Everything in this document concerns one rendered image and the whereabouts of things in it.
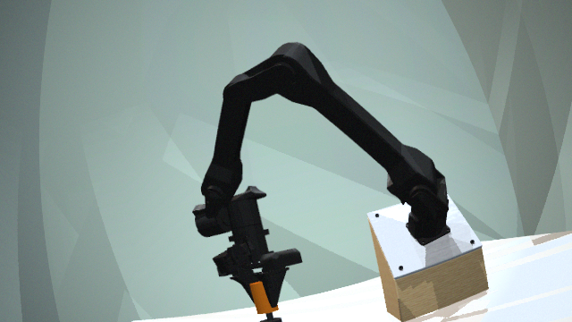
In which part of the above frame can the orange knob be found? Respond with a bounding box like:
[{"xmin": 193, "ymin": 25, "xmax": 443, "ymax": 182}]
[{"xmin": 249, "ymin": 282, "xmax": 279, "ymax": 314}]

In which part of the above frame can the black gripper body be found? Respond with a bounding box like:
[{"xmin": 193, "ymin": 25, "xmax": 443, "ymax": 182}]
[{"xmin": 217, "ymin": 224, "xmax": 302, "ymax": 276}]

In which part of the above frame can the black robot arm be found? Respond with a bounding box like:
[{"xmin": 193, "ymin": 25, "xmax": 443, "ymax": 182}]
[{"xmin": 192, "ymin": 42, "xmax": 450, "ymax": 274}]

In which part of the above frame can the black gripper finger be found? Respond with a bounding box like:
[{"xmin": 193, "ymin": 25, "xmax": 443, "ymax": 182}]
[
  {"xmin": 255, "ymin": 267, "xmax": 290, "ymax": 308},
  {"xmin": 229, "ymin": 272, "xmax": 262, "ymax": 304}
]

